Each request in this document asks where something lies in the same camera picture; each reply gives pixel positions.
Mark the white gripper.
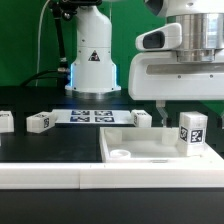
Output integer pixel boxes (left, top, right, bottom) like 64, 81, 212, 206
128, 23, 224, 127

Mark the white square tabletop part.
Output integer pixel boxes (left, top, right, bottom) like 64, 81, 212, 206
99, 127, 208, 163

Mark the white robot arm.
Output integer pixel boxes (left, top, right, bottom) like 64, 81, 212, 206
66, 0, 224, 110

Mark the white sheet with tags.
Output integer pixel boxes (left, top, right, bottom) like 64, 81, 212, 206
53, 109, 132, 125

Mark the white U-shaped obstacle fence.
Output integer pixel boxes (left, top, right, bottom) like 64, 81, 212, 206
0, 131, 224, 190

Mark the black cable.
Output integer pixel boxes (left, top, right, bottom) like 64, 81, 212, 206
20, 68, 71, 88

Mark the white cable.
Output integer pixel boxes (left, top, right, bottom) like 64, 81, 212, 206
35, 0, 51, 88

